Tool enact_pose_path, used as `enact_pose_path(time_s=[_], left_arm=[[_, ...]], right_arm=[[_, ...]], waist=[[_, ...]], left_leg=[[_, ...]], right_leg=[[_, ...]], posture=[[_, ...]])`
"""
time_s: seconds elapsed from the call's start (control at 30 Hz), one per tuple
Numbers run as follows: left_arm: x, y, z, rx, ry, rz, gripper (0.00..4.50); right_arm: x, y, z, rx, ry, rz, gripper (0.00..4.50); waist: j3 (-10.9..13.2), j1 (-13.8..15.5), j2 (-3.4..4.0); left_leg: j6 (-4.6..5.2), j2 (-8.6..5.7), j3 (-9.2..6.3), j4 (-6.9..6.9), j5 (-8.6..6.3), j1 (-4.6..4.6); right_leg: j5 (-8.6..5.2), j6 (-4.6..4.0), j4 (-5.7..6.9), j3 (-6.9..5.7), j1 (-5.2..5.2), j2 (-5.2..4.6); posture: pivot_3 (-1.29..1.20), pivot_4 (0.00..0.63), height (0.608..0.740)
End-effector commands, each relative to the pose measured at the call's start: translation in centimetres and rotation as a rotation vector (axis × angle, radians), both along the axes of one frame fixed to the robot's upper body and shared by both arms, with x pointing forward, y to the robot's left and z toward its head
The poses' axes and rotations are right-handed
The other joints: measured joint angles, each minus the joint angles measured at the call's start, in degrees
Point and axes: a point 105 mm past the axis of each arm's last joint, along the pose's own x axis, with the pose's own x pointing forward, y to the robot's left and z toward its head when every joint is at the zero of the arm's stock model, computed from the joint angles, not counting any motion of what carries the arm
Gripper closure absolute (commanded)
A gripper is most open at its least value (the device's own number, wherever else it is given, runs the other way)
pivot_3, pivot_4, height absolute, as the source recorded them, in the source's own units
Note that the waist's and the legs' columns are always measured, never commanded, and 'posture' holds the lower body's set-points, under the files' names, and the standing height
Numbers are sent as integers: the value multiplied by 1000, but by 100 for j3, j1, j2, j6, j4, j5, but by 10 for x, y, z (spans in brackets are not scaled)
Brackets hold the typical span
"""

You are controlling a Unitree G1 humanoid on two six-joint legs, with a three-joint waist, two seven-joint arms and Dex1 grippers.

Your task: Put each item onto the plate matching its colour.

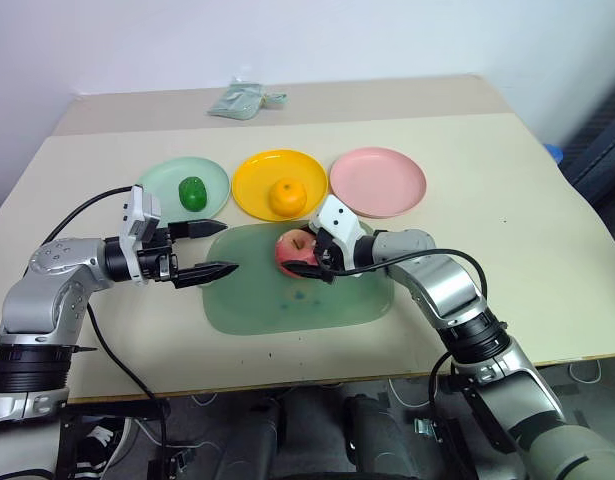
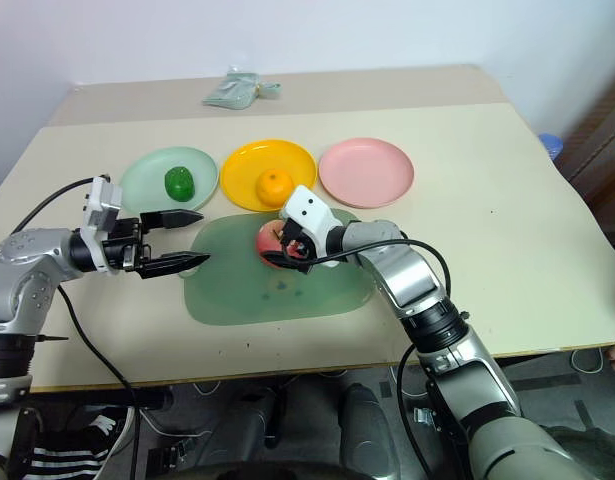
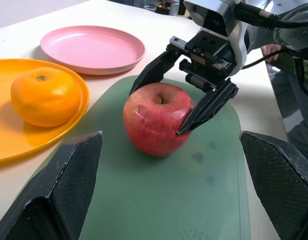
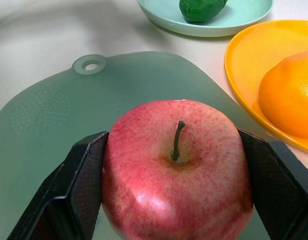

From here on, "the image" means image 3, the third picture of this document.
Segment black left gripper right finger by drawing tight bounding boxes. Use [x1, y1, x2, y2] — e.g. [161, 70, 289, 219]
[239, 130, 308, 240]

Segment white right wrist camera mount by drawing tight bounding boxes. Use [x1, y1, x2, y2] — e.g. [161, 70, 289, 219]
[183, 0, 250, 77]

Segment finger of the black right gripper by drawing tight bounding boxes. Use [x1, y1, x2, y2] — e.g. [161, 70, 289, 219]
[176, 77, 239, 137]
[129, 50, 181, 96]

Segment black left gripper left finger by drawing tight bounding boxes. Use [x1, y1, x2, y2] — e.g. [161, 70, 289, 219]
[0, 130, 104, 240]

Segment orange mandarin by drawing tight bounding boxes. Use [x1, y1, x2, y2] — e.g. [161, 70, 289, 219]
[10, 67, 82, 128]

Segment person in green clothing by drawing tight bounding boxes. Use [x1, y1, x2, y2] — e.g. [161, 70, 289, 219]
[260, 43, 308, 180]

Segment green cutting board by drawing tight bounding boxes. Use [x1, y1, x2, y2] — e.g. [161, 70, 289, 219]
[18, 75, 251, 240]

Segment pink plate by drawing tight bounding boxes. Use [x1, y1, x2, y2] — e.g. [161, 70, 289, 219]
[40, 25, 146, 76]

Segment orange plate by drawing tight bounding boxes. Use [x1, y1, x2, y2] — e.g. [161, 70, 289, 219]
[0, 58, 90, 165]

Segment red apple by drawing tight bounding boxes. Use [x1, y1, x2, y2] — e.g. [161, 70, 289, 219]
[123, 83, 195, 157]

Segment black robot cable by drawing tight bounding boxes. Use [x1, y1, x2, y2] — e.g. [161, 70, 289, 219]
[232, 1, 308, 100]

